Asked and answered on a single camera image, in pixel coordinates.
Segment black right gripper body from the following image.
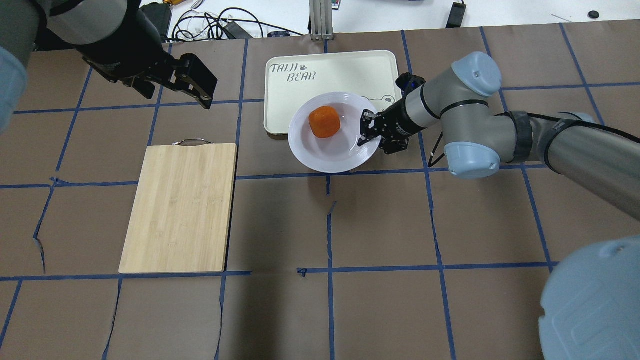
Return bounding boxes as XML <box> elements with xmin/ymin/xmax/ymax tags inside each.
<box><xmin>375</xmin><ymin>102</ymin><xmax>416</xmax><ymax>155</ymax></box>

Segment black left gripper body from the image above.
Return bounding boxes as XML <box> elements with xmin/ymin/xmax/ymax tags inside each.
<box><xmin>82</xmin><ymin>47</ymin><xmax>194</xmax><ymax>100</ymax></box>

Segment white round plate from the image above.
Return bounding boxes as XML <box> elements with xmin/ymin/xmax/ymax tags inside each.
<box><xmin>287</xmin><ymin>92</ymin><xmax>381</xmax><ymax>174</ymax></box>

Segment orange fruit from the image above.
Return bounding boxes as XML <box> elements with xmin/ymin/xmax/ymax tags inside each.
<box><xmin>308</xmin><ymin>105</ymin><xmax>341</xmax><ymax>139</ymax></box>

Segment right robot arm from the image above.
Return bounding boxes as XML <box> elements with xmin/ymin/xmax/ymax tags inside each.
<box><xmin>358</xmin><ymin>52</ymin><xmax>640</xmax><ymax>360</ymax></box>

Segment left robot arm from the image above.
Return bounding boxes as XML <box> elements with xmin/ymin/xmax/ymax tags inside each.
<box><xmin>0</xmin><ymin>0</ymin><xmax>218</xmax><ymax>132</ymax></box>

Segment cream bear tray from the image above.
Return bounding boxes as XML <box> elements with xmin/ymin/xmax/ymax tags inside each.
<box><xmin>263</xmin><ymin>50</ymin><xmax>402</xmax><ymax>135</ymax></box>

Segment black power brick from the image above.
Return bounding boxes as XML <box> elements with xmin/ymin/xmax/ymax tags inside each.
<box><xmin>445</xmin><ymin>0</ymin><xmax>467</xmax><ymax>29</ymax></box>

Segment bamboo cutting board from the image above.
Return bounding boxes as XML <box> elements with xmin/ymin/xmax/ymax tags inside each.
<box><xmin>118</xmin><ymin>143</ymin><xmax>238</xmax><ymax>275</ymax></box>

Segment aluminium frame post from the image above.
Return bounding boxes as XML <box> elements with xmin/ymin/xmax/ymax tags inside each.
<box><xmin>309</xmin><ymin>0</ymin><xmax>335</xmax><ymax>42</ymax></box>

